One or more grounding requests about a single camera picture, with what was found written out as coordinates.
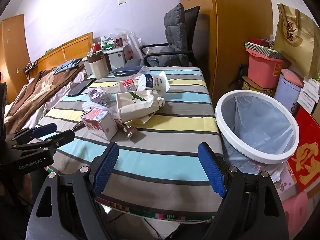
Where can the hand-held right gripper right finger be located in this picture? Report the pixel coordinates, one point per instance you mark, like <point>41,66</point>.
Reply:
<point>212,172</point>

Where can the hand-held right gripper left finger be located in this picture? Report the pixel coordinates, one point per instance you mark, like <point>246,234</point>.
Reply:
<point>106,170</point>

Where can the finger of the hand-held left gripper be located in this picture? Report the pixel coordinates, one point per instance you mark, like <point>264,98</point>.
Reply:
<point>62,138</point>
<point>45,129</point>

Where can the pink carton box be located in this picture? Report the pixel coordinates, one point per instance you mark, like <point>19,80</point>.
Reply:
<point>98,122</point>

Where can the white round trash bin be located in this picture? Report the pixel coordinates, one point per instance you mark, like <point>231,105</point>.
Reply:
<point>250,155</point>

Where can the white foam net sleeve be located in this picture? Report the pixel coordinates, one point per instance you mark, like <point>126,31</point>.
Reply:
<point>91,105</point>

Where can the clear plastic cup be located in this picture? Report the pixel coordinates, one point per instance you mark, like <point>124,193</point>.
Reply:
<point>127,131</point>

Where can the translucent bin liner bag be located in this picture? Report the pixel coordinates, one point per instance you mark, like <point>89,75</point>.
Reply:
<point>260,127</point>

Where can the cream paper bag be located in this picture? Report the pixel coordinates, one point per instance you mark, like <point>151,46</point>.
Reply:
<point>137,107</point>

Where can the red label water bottle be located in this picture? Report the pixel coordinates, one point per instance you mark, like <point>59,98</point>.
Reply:
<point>128,85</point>

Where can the brown patterned blanket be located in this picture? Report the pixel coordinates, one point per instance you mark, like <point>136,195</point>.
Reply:
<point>35,92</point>

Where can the black smartphone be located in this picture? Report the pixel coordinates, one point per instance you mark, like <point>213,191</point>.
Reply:
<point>82,87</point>

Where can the purple printed packet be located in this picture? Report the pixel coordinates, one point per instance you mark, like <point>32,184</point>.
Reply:
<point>96,95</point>

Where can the white power strip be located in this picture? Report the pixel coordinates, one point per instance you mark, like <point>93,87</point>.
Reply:
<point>32,65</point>

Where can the blue folded cloth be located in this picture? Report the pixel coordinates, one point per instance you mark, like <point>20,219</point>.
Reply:
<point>67,66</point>

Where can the pale floral box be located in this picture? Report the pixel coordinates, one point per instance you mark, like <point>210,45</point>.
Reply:
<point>286,182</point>

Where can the beige kettle brown lid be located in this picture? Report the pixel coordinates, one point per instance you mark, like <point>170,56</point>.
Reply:
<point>98,67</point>

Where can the wooden door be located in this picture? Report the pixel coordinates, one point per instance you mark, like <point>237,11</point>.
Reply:
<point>12,55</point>

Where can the wooden headboard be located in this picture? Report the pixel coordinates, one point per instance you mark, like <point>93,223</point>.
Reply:
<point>72,47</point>

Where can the pink plastic stool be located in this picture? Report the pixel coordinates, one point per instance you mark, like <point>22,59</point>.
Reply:
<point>296,212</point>

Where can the navy glasses case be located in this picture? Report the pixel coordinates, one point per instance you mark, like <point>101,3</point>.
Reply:
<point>126,71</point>

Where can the red gift box gold print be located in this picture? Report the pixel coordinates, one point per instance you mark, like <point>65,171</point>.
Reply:
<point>307,160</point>

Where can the yellow floral box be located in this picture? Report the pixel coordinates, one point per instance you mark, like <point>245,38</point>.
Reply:
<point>257,87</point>

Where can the red jar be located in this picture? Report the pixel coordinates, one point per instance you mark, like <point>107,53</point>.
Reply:
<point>96,47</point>

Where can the white nightstand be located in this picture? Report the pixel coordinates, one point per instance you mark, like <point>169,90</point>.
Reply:
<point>115,55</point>

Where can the green white box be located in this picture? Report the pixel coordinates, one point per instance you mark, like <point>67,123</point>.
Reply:
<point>107,43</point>

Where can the lavender bucket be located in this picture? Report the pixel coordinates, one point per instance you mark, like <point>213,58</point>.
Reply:
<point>286,97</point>

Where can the brown red packet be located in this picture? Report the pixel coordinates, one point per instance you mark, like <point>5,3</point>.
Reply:
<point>118,42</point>

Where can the pink plastic storage bin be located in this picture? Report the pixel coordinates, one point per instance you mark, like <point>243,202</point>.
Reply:
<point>262,70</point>

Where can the white plastic bag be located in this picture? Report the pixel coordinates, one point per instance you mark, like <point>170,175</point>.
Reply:
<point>135,45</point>

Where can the clear plastic bag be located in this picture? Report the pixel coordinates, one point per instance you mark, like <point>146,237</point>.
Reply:
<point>118,33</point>

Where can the pink bucket lid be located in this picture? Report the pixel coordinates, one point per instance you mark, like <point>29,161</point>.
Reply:
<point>292,77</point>

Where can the striped flat box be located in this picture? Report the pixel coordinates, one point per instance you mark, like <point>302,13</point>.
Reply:
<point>265,51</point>

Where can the dark red flat box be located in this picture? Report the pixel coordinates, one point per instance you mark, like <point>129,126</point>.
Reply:
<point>258,41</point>

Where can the black office chair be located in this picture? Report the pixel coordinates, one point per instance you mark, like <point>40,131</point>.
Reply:
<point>191,30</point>

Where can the clear cellophane wrap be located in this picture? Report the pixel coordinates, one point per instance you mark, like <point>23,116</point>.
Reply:
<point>270,40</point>

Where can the wooden wardrobe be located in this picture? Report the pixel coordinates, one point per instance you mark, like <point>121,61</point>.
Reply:
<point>237,30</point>

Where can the grey cushioned office chair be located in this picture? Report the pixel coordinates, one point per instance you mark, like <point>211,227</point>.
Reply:
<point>175,30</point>

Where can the gold paper bag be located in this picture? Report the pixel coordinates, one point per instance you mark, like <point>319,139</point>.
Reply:
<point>297,40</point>

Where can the white wall switch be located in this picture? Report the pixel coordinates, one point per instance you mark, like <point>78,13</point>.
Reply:
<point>122,0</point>

